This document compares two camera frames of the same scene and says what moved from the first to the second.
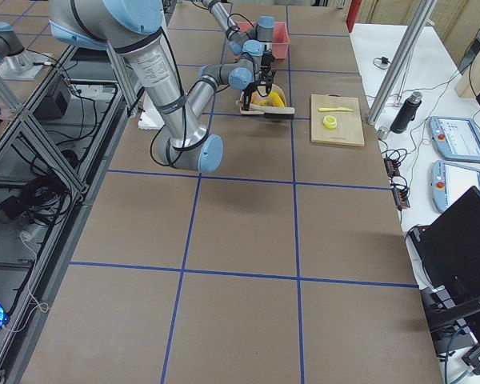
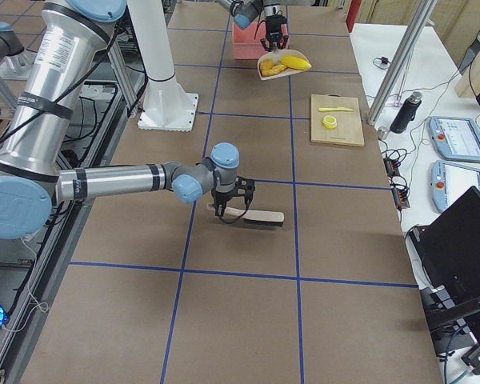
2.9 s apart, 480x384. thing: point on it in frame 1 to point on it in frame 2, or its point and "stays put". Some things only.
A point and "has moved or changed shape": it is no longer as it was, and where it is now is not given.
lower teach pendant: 450,182 stays put
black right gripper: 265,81 to 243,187
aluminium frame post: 401,63 stays put
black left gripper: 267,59 to 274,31
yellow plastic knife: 338,109 stays put
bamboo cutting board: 349,130 stays put
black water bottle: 407,113 stays put
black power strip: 397,183 stays put
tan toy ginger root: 257,99 has moved or changed shape
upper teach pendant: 457,138 stays put
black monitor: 458,251 stays put
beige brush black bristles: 274,112 to 264,218
